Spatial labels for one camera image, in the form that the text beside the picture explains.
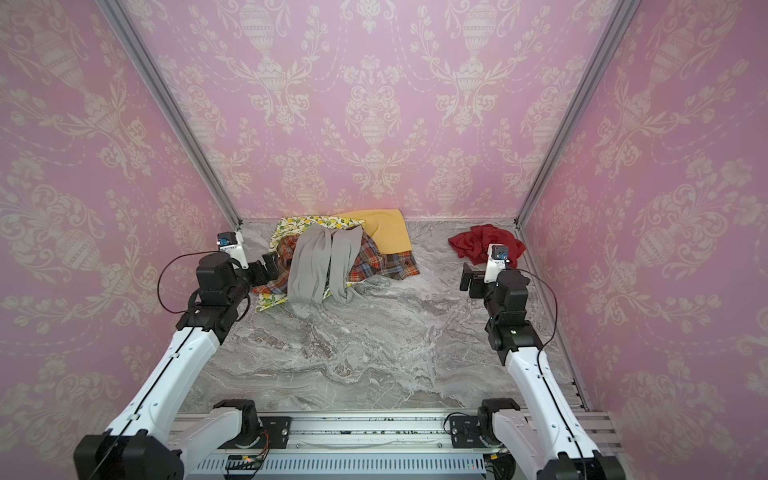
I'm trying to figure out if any yellow cloth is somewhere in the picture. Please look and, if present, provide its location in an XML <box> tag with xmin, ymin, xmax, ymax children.
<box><xmin>336</xmin><ymin>209</ymin><xmax>412</xmax><ymax>255</ymax></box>

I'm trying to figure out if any aluminium right corner post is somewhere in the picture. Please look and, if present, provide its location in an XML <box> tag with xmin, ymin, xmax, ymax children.
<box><xmin>516</xmin><ymin>0</ymin><xmax>641</xmax><ymax>231</ymax></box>

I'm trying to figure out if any aluminium left corner post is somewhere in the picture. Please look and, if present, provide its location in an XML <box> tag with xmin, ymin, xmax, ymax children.
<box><xmin>96</xmin><ymin>0</ymin><xmax>243</xmax><ymax>230</ymax></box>

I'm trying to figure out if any lemon print cloth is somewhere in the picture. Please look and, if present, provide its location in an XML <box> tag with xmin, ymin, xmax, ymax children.
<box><xmin>252</xmin><ymin>215</ymin><xmax>365</xmax><ymax>312</ymax></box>

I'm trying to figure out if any red fleece cloth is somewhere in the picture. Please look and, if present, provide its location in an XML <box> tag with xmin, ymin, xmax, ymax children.
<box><xmin>448</xmin><ymin>224</ymin><xmax>526</xmax><ymax>268</ymax></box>

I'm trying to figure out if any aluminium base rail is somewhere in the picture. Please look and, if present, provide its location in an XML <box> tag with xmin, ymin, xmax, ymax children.
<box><xmin>169</xmin><ymin>398</ymin><xmax>630</xmax><ymax>479</ymax></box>

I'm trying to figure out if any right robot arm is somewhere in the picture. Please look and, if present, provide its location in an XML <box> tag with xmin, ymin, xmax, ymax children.
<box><xmin>459</xmin><ymin>264</ymin><xmax>627</xmax><ymax>479</ymax></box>

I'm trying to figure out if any aluminium corner post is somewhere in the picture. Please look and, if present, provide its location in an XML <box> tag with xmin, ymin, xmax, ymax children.
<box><xmin>96</xmin><ymin>0</ymin><xmax>243</xmax><ymax>230</ymax></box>
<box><xmin>516</xmin><ymin>0</ymin><xmax>641</xmax><ymax>231</ymax></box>

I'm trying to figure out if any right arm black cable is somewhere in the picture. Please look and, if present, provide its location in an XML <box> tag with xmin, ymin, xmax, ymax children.
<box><xmin>517</xmin><ymin>267</ymin><xmax>586</xmax><ymax>463</ymax></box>

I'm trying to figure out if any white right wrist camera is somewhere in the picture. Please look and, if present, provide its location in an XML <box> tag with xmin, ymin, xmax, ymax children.
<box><xmin>484</xmin><ymin>244</ymin><xmax>509</xmax><ymax>284</ymax></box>

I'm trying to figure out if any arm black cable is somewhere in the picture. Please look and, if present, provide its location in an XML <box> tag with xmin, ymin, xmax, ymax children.
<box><xmin>517</xmin><ymin>267</ymin><xmax>586</xmax><ymax>463</ymax></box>
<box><xmin>156</xmin><ymin>250</ymin><xmax>253</xmax><ymax>322</ymax></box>

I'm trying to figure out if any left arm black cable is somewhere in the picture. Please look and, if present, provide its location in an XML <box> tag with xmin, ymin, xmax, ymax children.
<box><xmin>156</xmin><ymin>250</ymin><xmax>253</xmax><ymax>322</ymax></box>

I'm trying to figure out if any plaid flannel shirt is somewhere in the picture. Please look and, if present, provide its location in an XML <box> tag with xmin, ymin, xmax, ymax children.
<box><xmin>253</xmin><ymin>233</ymin><xmax>420</xmax><ymax>295</ymax></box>

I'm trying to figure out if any grey knit cloth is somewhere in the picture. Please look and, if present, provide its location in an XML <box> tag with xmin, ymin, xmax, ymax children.
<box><xmin>287</xmin><ymin>224</ymin><xmax>364</xmax><ymax>304</ymax></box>

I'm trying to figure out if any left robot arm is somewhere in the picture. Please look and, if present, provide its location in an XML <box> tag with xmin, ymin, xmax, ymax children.
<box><xmin>73</xmin><ymin>247</ymin><xmax>277</xmax><ymax>479</ymax></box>

